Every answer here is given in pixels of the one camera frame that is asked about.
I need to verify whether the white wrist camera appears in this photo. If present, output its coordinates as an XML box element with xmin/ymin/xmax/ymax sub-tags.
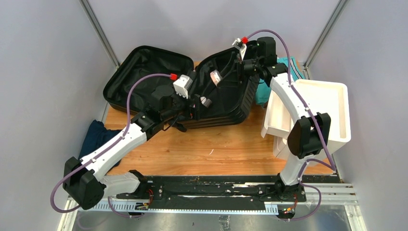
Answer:
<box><xmin>173</xmin><ymin>75</ymin><xmax>192</xmax><ymax>99</ymax></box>
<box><xmin>232</xmin><ymin>38</ymin><xmax>247</xmax><ymax>60</ymax></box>

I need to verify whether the aluminium frame post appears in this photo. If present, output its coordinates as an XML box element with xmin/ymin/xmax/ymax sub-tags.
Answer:
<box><xmin>79</xmin><ymin>0</ymin><xmax>120</xmax><ymax>69</ymax></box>
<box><xmin>304</xmin><ymin>0</ymin><xmax>349</xmax><ymax>69</ymax></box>

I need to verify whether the left aluminium frame post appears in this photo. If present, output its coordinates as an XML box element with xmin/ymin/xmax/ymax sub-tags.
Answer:
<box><xmin>79</xmin><ymin>0</ymin><xmax>120</xmax><ymax>69</ymax></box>

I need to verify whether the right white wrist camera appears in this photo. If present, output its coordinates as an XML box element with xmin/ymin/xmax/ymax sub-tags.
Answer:
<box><xmin>232</xmin><ymin>38</ymin><xmax>247</xmax><ymax>60</ymax></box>

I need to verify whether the black ribbed hard-shell suitcase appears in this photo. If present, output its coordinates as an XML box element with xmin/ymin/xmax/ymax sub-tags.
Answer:
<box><xmin>103</xmin><ymin>45</ymin><xmax>259</xmax><ymax>129</ymax></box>

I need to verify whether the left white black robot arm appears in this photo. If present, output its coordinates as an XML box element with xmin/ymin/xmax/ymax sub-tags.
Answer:
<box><xmin>62</xmin><ymin>86</ymin><xmax>212</xmax><ymax>210</ymax></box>

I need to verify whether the right aluminium frame post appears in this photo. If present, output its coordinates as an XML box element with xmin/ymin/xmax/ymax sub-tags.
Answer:
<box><xmin>304</xmin><ymin>0</ymin><xmax>349</xmax><ymax>69</ymax></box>

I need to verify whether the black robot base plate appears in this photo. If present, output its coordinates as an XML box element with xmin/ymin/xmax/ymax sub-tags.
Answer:
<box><xmin>116</xmin><ymin>174</ymin><xmax>342</xmax><ymax>213</ymax></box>

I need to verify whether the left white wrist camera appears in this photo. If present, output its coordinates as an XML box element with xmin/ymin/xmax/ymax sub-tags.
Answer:
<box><xmin>173</xmin><ymin>75</ymin><xmax>192</xmax><ymax>99</ymax></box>

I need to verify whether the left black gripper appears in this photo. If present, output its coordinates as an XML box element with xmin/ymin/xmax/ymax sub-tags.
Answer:
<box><xmin>162</xmin><ymin>88</ymin><xmax>208</xmax><ymax>121</ymax></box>

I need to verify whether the teal garment with logo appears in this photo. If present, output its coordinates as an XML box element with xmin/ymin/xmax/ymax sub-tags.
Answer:
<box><xmin>254</xmin><ymin>56</ymin><xmax>305</xmax><ymax>107</ymax></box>

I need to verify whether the clear round plastic jar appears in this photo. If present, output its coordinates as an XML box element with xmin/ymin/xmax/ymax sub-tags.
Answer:
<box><xmin>209</xmin><ymin>70</ymin><xmax>222</xmax><ymax>86</ymax></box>

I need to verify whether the dark blue cloth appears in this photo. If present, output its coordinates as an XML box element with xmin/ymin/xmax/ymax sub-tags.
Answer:
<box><xmin>78</xmin><ymin>120</ymin><xmax>121</xmax><ymax>159</ymax></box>

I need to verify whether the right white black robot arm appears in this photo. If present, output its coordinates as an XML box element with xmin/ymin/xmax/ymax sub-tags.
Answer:
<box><xmin>237</xmin><ymin>37</ymin><xmax>331</xmax><ymax>201</ymax></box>

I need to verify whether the white three-drawer storage unit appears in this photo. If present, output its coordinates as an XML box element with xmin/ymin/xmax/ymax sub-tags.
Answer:
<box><xmin>261</xmin><ymin>79</ymin><xmax>351</xmax><ymax>160</ymax></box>

